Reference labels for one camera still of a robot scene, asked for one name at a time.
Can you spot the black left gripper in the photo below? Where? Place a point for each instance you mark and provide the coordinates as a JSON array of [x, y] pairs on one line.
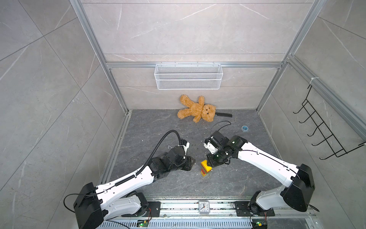
[[188, 161]]

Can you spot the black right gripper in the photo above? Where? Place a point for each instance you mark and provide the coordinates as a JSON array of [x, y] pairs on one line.
[[212, 162]]

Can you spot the red long lego brick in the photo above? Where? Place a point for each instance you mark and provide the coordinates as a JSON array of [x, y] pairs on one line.
[[202, 171]]

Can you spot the yellow long lego brick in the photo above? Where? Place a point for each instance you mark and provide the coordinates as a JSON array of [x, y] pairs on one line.
[[205, 166]]

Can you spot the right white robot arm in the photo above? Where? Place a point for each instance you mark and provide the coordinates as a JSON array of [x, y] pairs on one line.
[[297, 182]]

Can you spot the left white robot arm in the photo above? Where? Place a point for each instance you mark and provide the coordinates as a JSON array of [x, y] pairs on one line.
[[96, 204]]

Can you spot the blue tape roll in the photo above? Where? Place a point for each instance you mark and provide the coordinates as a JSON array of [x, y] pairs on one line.
[[245, 128]]

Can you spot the black comb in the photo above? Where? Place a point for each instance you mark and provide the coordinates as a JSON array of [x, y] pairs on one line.
[[224, 114]]

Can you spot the brown teddy bear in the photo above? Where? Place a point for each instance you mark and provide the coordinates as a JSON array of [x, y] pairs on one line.
[[199, 110]]

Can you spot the small white clock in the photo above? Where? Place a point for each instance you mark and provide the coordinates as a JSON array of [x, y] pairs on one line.
[[204, 207]]

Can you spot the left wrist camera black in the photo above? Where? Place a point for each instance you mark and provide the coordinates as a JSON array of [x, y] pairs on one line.
[[178, 151]]

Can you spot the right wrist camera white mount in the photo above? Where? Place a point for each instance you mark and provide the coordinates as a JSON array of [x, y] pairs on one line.
[[209, 146]]

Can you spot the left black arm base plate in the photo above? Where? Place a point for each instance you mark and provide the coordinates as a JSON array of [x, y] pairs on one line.
[[154, 208]]

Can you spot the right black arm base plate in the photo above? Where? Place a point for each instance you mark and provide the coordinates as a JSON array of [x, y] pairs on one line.
[[245, 209]]

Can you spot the white wire mesh basket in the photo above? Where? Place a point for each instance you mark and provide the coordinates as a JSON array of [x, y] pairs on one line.
[[188, 76]]

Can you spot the black wire hook rack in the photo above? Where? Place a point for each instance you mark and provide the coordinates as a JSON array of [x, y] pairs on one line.
[[321, 127]]

